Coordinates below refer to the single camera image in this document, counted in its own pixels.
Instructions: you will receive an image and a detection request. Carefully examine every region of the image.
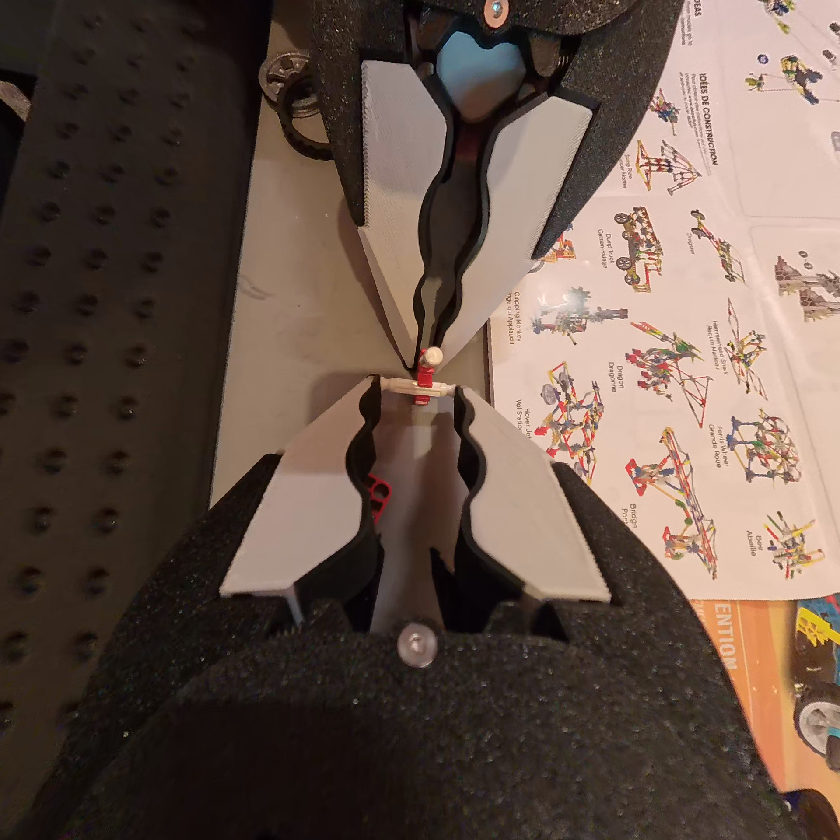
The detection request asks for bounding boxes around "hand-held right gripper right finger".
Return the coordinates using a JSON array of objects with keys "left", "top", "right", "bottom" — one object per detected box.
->
[{"left": 454, "top": 386, "right": 614, "bottom": 605}]

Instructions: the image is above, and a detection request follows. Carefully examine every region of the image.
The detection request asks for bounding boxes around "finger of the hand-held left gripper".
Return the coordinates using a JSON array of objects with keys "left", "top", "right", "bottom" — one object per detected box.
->
[
  {"left": 356, "top": 59, "right": 454, "bottom": 370},
  {"left": 435, "top": 94, "right": 595, "bottom": 352}
]

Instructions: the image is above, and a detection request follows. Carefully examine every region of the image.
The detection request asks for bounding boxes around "black dotted mat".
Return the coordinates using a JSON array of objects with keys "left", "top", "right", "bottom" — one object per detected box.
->
[{"left": 0, "top": 0, "right": 273, "bottom": 840}]

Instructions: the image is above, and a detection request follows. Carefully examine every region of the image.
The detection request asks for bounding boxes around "orange printed toy box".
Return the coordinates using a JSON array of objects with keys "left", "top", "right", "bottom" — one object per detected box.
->
[{"left": 689, "top": 594, "right": 840, "bottom": 815}]

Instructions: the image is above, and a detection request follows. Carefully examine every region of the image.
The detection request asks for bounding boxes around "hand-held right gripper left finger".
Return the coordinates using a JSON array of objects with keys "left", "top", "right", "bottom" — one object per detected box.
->
[{"left": 218, "top": 375, "right": 385, "bottom": 627}]

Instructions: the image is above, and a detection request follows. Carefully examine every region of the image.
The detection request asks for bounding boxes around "white printed instruction booklet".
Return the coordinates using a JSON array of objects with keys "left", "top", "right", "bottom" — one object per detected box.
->
[{"left": 489, "top": 0, "right": 840, "bottom": 601}]

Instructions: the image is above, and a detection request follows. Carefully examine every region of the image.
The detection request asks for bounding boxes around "grey toy wheel hub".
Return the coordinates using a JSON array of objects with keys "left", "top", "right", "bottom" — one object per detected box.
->
[{"left": 258, "top": 51, "right": 315, "bottom": 119}]

